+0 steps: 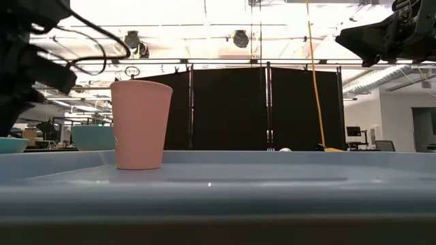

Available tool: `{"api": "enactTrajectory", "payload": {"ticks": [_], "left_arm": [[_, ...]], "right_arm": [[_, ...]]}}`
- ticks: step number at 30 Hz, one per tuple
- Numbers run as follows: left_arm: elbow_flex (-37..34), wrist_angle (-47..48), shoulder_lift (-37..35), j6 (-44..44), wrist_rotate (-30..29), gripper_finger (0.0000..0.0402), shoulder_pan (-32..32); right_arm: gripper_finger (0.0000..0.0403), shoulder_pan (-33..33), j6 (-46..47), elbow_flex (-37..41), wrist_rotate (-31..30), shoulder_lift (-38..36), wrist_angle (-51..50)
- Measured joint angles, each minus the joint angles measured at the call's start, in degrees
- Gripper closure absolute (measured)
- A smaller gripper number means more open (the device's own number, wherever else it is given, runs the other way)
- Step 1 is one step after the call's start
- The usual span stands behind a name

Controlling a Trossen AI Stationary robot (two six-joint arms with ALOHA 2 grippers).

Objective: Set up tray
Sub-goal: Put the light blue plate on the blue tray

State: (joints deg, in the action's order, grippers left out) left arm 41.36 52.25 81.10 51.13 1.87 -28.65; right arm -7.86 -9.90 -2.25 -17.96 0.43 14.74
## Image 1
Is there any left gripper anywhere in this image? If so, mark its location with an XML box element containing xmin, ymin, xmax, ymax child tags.
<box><xmin>0</xmin><ymin>32</ymin><xmax>78</xmax><ymax>137</ymax></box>

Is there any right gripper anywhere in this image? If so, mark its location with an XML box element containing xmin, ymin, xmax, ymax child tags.
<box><xmin>335</xmin><ymin>0</ymin><xmax>436</xmax><ymax>68</ymax></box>

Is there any light blue ribbed bowl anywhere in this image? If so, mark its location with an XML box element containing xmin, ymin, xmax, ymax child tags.
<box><xmin>70</xmin><ymin>125</ymin><xmax>116</xmax><ymax>152</ymax></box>

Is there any teal plate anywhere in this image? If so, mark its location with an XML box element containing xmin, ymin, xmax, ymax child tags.
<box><xmin>0</xmin><ymin>136</ymin><xmax>31</xmax><ymax>154</ymax></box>

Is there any blue-grey plastic tray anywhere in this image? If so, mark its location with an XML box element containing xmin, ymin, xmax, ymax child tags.
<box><xmin>0</xmin><ymin>150</ymin><xmax>436</xmax><ymax>221</ymax></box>

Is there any black ceiling lamp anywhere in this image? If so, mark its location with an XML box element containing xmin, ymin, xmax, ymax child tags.
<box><xmin>123</xmin><ymin>30</ymin><xmax>141</xmax><ymax>49</ymax></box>
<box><xmin>232</xmin><ymin>29</ymin><xmax>250</xmax><ymax>49</ymax></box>

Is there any pink plastic cup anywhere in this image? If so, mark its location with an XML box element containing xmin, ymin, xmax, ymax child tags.
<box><xmin>109</xmin><ymin>79</ymin><xmax>174</xmax><ymax>171</ymax></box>

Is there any ribbed ceiling duct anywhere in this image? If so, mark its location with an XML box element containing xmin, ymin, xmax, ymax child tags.
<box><xmin>342</xmin><ymin>64</ymin><xmax>415</xmax><ymax>98</ymax></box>

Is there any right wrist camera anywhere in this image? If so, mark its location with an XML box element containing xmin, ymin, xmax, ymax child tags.
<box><xmin>391</xmin><ymin>0</ymin><xmax>423</xmax><ymax>16</ymax></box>

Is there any yellow hanging cable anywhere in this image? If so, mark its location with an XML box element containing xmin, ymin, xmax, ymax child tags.
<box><xmin>305</xmin><ymin>0</ymin><xmax>326</xmax><ymax>148</ymax></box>

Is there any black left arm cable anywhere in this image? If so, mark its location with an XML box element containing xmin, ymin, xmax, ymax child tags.
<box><xmin>30</xmin><ymin>0</ymin><xmax>132</xmax><ymax>76</ymax></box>

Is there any round black clamp ring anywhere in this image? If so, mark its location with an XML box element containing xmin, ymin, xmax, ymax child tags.
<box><xmin>124</xmin><ymin>65</ymin><xmax>141</xmax><ymax>80</ymax></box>

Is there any horizontal overhead rail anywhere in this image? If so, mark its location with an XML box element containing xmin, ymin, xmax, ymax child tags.
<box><xmin>50</xmin><ymin>58</ymin><xmax>436</xmax><ymax>66</ymax></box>

